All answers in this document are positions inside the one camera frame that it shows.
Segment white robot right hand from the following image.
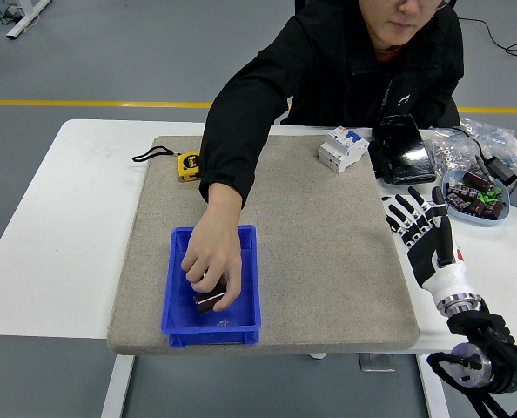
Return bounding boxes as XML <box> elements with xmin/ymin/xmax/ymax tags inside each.
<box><xmin>384</xmin><ymin>185</ymin><xmax>476</xmax><ymax>307</ymax></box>

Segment person's right hand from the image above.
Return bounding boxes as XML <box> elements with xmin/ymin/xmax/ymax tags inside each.
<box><xmin>181</xmin><ymin>204</ymin><xmax>244</xmax><ymax>314</ymax></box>

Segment blue plastic box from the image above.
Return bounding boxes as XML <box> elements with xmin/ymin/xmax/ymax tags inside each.
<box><xmin>160</xmin><ymin>224</ymin><xmax>263</xmax><ymax>348</ymax></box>

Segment light blue bowl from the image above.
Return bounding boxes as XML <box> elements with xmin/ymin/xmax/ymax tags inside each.
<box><xmin>440</xmin><ymin>168</ymin><xmax>512</xmax><ymax>227</ymax></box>

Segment green plastic connector pieces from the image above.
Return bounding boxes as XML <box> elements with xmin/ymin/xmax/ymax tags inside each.
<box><xmin>479</xmin><ymin>185</ymin><xmax>507</xmax><ymax>206</ymax></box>

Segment yellow tape measure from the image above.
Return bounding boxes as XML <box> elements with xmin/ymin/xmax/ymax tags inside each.
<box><xmin>131</xmin><ymin>145</ymin><xmax>202</xmax><ymax>183</ymax></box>

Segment grey-brown fabric mat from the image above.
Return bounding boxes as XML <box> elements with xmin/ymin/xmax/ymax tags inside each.
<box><xmin>106</xmin><ymin>134</ymin><xmax>421</xmax><ymax>356</ymax></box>

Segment clear bag of metal washers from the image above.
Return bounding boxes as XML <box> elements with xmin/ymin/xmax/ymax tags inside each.
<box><xmin>427</xmin><ymin>126</ymin><xmax>486</xmax><ymax>179</ymax></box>

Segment black wrapped case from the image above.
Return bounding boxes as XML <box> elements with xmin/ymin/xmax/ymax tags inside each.
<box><xmin>366</xmin><ymin>113</ymin><xmax>437</xmax><ymax>186</ymax></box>

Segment black power adapter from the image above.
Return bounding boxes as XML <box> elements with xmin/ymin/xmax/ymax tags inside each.
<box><xmin>449</xmin><ymin>125</ymin><xmax>517</xmax><ymax>188</ymax></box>

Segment white circuit breaker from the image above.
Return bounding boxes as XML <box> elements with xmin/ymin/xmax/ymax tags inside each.
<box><xmin>318</xmin><ymin>125</ymin><xmax>371</xmax><ymax>174</ymax></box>

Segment clear bag of blue parts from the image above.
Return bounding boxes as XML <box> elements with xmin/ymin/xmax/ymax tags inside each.
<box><xmin>458</xmin><ymin>118</ymin><xmax>517</xmax><ymax>175</ymax></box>

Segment white table leg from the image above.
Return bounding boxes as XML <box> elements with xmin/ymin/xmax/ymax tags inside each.
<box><xmin>100</xmin><ymin>354</ymin><xmax>136</xmax><ymax>418</ymax></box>
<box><xmin>417</xmin><ymin>354</ymin><xmax>451</xmax><ymax>418</ymax></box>

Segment person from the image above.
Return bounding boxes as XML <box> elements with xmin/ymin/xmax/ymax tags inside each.
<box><xmin>181</xmin><ymin>0</ymin><xmax>465</xmax><ymax>314</ymax></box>

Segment grey metal table bracket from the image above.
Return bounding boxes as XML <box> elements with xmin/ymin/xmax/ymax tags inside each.
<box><xmin>357</xmin><ymin>353</ymin><xmax>397</xmax><ymax>373</ymax></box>

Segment white desk frame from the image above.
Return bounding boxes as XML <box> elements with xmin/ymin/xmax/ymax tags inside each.
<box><xmin>5</xmin><ymin>0</ymin><xmax>53</xmax><ymax>40</ymax></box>

